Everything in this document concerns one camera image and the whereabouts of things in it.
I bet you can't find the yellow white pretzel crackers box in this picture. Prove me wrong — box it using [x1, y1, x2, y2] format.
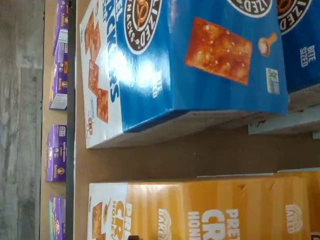
[274, 167, 320, 240]
[86, 175, 312, 240]

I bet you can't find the purple Annie's box teal band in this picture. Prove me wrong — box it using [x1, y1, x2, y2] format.
[48, 195, 68, 240]

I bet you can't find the purple Annie's box brown band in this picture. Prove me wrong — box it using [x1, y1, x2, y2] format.
[44, 124, 68, 183]

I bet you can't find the tan shelf board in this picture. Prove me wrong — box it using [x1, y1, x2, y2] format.
[39, 0, 76, 240]

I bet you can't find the purple Annie's box yellow band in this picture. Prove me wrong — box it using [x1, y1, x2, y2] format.
[48, 41, 69, 111]

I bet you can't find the blue white pretzel crackers box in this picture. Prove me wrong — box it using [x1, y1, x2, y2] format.
[248, 0, 320, 137]
[78, 0, 290, 150]

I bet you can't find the purple Annie's box orange band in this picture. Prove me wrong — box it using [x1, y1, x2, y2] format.
[52, 0, 70, 57]

